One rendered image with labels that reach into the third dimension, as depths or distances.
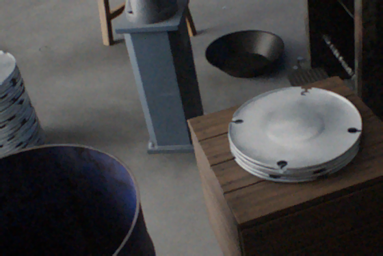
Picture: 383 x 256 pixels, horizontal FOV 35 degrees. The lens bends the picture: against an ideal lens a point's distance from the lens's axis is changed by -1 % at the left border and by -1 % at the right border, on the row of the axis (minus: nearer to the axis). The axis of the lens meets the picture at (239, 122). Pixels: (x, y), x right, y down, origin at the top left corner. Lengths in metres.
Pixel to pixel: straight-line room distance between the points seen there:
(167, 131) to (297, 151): 0.72
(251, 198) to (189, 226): 0.49
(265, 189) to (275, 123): 0.17
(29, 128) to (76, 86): 0.43
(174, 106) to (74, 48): 0.95
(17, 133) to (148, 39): 0.54
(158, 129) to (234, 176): 0.66
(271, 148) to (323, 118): 0.15
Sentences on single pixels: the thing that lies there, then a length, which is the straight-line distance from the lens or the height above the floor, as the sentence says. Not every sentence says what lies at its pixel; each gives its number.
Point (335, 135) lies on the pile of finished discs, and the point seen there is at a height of 0.39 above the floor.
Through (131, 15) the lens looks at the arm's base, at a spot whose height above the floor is 0.47.
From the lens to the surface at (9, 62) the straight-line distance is 2.00.
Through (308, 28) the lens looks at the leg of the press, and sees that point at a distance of 2.07.
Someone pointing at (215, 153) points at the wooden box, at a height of 0.35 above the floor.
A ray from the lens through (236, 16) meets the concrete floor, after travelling 2.67.
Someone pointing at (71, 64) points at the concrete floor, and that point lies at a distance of 2.56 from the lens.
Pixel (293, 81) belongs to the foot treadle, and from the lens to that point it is 1.88.
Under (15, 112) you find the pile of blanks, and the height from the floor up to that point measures 0.20.
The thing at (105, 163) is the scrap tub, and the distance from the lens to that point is 1.22.
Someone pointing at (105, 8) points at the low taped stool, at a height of 0.17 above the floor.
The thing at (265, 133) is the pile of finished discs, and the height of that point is 0.39.
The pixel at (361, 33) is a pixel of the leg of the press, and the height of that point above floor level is 0.44.
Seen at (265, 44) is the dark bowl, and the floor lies 0.03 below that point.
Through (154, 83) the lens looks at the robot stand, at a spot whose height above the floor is 0.26.
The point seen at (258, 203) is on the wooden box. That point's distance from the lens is 1.20.
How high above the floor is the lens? 1.19
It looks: 36 degrees down
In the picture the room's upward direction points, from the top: 8 degrees counter-clockwise
